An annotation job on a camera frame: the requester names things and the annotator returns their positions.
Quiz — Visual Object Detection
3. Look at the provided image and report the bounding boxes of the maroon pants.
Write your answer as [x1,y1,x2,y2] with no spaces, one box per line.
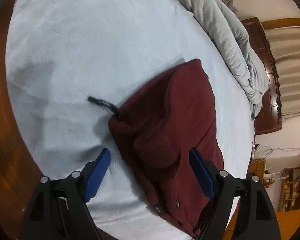
[109,59,223,237]

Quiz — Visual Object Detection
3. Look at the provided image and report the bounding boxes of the wooden desk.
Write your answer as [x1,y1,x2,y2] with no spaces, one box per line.
[223,159,300,239]

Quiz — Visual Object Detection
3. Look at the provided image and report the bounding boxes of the wooden shelf with items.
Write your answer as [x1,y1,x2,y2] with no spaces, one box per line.
[277,166,300,212]

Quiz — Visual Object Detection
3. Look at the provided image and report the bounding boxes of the dark wooden headboard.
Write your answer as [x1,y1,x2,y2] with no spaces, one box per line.
[240,16,283,136]

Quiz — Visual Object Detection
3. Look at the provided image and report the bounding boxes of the light blue bed sheet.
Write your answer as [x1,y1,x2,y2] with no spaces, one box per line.
[6,0,254,239]

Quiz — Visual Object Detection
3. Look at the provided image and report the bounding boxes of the beige curtain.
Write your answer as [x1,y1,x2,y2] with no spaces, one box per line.
[265,27,300,119]

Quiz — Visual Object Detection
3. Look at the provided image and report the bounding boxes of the grey comforter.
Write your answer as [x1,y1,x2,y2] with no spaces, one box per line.
[178,0,269,120]

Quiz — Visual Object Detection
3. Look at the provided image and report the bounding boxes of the wooden bed frame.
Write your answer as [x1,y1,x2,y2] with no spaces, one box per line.
[0,0,42,239]

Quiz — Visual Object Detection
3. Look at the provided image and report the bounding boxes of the black drawstring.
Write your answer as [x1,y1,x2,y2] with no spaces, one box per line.
[87,95,127,121]

